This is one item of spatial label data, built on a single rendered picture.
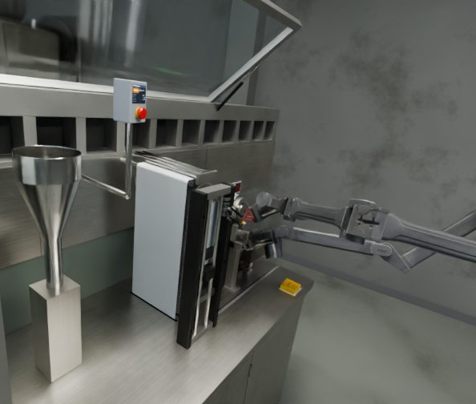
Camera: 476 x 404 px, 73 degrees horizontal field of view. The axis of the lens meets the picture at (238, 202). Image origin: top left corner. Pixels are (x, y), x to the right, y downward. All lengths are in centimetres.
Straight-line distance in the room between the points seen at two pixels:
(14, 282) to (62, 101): 57
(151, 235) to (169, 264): 13
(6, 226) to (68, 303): 30
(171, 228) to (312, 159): 248
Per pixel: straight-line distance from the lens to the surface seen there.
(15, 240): 117
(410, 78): 332
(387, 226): 79
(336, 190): 343
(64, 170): 82
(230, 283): 145
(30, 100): 109
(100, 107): 120
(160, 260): 122
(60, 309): 100
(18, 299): 127
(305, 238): 134
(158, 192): 114
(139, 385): 109
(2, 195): 111
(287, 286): 153
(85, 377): 113
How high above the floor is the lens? 172
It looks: 18 degrees down
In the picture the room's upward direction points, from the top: 8 degrees clockwise
